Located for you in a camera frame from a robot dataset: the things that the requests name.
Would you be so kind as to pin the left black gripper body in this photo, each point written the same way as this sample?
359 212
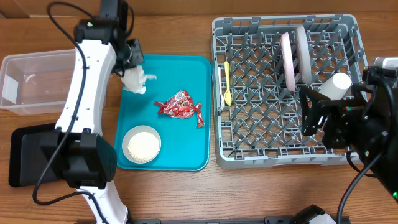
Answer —
130 56

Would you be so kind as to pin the grey dishwasher rack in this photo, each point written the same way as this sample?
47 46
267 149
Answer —
262 127

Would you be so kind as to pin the clear plastic bin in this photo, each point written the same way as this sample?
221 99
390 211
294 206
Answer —
37 83

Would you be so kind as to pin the white tissue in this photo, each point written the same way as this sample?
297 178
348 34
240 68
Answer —
134 80

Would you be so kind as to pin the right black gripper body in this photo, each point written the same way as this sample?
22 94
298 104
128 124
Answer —
343 127

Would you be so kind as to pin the white cup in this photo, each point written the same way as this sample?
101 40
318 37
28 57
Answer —
336 87

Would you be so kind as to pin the yellow plastic spoon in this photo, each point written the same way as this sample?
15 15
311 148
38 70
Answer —
227 94

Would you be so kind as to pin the grey plate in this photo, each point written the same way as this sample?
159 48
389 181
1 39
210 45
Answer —
303 54

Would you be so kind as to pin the grey bowl with rice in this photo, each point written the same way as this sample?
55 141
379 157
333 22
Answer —
141 144

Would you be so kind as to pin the teal plastic tray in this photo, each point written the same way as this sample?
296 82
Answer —
184 146

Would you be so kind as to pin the pink plate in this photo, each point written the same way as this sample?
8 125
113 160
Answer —
288 62

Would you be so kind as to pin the white plastic fork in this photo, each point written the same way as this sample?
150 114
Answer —
222 101

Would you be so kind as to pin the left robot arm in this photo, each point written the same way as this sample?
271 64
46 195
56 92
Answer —
76 150

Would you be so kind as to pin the red snack wrapper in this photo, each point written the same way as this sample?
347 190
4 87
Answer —
179 106

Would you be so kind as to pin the small red candy wrapper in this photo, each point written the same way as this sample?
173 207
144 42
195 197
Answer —
200 122

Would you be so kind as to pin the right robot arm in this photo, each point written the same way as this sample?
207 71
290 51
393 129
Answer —
367 123

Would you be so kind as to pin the black plastic tray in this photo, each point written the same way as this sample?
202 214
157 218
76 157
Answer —
27 161

